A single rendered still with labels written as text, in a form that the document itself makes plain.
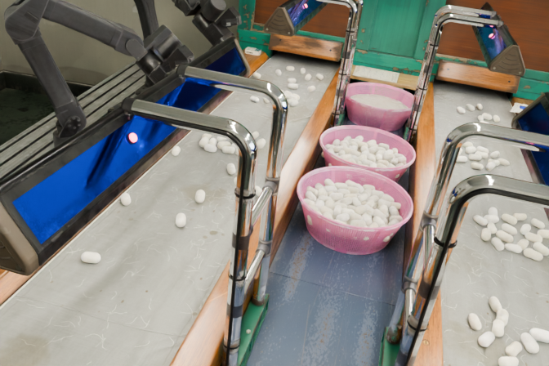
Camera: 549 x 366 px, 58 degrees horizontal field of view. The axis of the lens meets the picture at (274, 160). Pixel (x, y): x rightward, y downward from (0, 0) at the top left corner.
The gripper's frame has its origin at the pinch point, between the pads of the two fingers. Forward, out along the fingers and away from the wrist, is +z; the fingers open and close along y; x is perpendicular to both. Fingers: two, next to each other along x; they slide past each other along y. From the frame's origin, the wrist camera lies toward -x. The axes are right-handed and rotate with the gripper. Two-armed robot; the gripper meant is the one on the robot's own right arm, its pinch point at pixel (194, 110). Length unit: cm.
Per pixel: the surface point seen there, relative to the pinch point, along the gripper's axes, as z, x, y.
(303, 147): 26.9, -16.1, 2.2
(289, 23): 0.2, -33.9, 7.3
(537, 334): 66, -48, -46
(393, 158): 47, -30, 13
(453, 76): 56, -47, 80
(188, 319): 25, -11, -62
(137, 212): 8.3, 2.8, -39.3
